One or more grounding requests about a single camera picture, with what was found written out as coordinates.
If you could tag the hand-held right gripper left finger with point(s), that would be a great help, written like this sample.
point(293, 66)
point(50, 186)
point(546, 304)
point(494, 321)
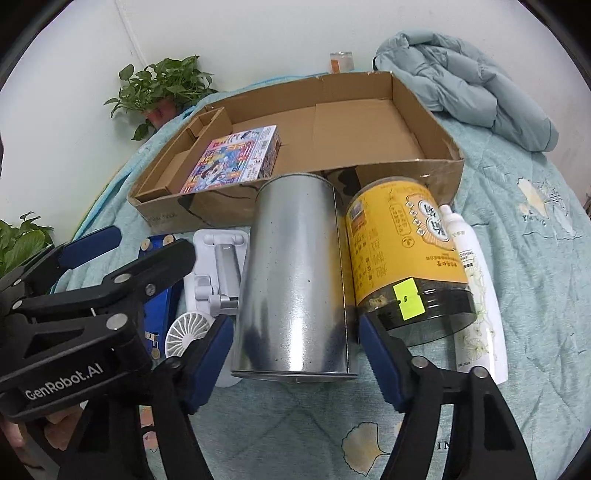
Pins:
point(212, 355)

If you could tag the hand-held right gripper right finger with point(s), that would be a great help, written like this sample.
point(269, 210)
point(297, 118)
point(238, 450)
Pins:
point(383, 364)

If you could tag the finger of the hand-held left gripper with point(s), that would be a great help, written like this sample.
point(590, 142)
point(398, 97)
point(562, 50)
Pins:
point(157, 267)
point(92, 247)

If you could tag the white handheld fan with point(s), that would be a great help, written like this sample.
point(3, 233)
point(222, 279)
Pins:
point(182, 334)

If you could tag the white spray bottle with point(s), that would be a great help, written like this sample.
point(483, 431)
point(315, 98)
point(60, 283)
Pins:
point(480, 304)

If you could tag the silver metal can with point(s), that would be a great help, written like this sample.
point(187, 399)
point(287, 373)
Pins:
point(295, 277)

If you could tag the yellow label jar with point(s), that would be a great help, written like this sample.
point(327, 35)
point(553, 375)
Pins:
point(401, 249)

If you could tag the brown cardboard box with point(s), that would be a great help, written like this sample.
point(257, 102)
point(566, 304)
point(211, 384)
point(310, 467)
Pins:
point(351, 134)

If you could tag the person's left hand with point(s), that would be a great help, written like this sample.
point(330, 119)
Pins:
point(11, 429)

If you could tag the blue flat tool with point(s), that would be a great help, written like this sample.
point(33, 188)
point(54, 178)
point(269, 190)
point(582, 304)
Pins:
point(159, 309)

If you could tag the white folding phone stand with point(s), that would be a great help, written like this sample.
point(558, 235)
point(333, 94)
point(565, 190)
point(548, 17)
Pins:
point(226, 267)

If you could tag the green leafy plant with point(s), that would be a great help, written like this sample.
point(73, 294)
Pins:
point(18, 244)

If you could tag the colourful cartoon puzzle box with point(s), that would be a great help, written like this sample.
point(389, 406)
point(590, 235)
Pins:
point(231, 159)

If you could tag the green potted plant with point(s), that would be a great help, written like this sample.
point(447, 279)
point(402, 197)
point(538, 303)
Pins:
point(161, 83)

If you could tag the light green leaf print blanket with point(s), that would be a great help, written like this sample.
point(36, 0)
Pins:
point(508, 230)

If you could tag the small orange label jar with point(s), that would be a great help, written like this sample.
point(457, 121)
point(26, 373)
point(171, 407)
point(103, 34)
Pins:
point(341, 63)

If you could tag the light blue puffer jacket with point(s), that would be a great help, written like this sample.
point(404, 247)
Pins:
point(461, 78)

